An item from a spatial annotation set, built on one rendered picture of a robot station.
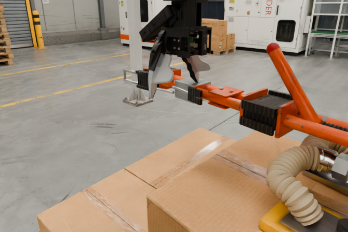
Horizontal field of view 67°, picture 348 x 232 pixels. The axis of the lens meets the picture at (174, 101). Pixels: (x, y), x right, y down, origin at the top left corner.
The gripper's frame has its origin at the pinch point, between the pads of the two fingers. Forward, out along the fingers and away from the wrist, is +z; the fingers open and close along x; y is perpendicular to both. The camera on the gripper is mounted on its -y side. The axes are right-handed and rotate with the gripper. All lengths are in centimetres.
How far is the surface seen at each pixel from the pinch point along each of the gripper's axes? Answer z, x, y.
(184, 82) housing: -0.3, 5.3, -1.5
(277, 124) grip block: 1.2, 0.6, 23.7
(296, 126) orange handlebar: 0.9, 1.3, 26.5
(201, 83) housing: -0.3, 7.6, 1.9
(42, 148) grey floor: 109, 32, -200
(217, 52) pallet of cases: 107, 557, -360
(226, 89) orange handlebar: -0.3, 7.1, 9.1
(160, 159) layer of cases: 54, 36, -43
